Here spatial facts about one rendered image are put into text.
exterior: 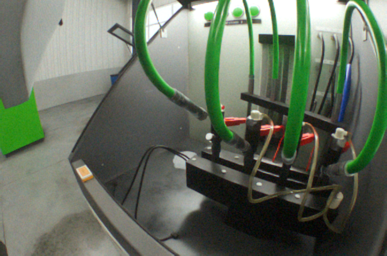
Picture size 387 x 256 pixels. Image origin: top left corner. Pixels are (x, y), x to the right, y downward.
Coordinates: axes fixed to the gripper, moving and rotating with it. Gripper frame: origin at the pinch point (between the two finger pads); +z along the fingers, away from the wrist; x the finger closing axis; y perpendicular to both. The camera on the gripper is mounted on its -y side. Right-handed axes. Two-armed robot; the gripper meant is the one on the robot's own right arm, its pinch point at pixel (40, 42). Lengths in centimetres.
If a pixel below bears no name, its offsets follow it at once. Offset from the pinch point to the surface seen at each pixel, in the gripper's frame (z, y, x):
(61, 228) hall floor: 121, 28, -117
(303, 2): -5.3, -16.7, 4.2
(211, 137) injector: 16.0, -25.7, -11.4
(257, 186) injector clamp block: 23.2, -25.0, -0.1
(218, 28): -2.1, -13.9, -3.4
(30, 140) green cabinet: 108, 41, -329
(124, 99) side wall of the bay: 13, -25, -43
